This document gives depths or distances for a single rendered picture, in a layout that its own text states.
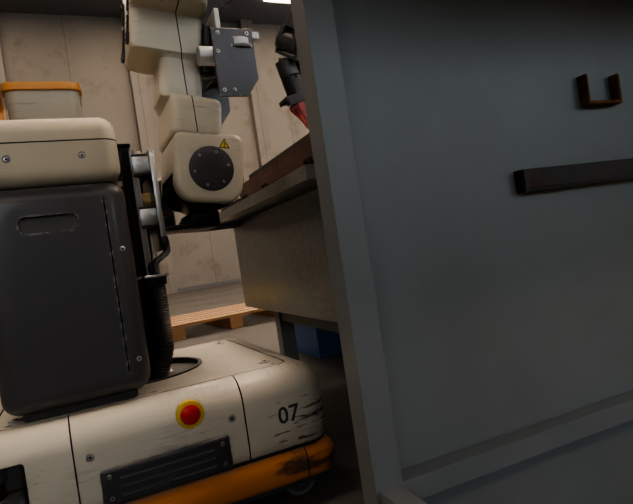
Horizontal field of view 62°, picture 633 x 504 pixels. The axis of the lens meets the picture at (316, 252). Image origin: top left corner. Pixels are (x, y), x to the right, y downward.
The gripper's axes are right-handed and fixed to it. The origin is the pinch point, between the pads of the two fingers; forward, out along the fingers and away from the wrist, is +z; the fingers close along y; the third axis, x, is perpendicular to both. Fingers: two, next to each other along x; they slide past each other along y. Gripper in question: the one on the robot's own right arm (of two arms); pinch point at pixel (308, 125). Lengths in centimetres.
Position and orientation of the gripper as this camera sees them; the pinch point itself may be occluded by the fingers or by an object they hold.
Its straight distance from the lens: 159.1
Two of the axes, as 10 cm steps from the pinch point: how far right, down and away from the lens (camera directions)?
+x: 3.9, -0.4, -9.2
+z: 3.5, 9.3, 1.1
